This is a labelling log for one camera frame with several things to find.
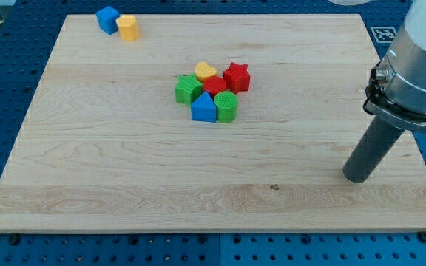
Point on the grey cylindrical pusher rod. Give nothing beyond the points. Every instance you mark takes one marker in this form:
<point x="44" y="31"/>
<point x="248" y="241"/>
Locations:
<point x="375" y="143"/>

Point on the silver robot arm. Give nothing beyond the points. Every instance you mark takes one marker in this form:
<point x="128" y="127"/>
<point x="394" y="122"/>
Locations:
<point x="395" y="95"/>

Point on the red star block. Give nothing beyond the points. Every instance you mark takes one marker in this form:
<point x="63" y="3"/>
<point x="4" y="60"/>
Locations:
<point x="237" y="78"/>

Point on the green circle block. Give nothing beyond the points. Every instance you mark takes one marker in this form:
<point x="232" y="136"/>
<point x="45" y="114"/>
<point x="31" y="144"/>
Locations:
<point x="226" y="103"/>

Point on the red circle block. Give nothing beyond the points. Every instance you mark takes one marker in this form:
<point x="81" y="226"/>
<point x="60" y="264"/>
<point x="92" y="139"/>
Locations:
<point x="214" y="85"/>

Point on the green star block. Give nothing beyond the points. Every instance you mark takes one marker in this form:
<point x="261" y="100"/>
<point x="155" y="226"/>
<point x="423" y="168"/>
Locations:
<point x="188" y="89"/>

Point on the fiducial marker tag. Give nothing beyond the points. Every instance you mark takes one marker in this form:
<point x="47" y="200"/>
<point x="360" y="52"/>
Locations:
<point x="383" y="34"/>

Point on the blue triangle block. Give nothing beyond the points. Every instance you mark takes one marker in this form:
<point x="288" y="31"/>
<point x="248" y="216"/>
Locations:
<point x="204" y="109"/>

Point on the yellow heart block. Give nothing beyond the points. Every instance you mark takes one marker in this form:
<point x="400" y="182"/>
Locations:
<point x="204" y="71"/>

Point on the yellow hexagon block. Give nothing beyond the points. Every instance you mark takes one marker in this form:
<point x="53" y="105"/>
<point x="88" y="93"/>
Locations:
<point x="128" y="27"/>

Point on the wooden board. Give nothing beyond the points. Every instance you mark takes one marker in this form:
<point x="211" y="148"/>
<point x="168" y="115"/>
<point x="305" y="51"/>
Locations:
<point x="106" y="148"/>

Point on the blue cube block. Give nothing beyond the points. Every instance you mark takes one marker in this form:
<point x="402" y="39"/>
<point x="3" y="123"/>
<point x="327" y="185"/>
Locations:
<point x="106" y="18"/>

